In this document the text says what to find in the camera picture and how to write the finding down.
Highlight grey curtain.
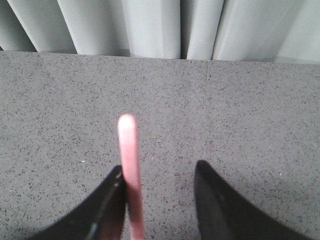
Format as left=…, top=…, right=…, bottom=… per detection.
left=0, top=0, right=320, bottom=64

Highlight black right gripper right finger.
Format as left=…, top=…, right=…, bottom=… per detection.
left=194, top=160, right=308, bottom=240

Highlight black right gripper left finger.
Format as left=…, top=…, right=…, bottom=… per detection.
left=29, top=165, right=126, bottom=240

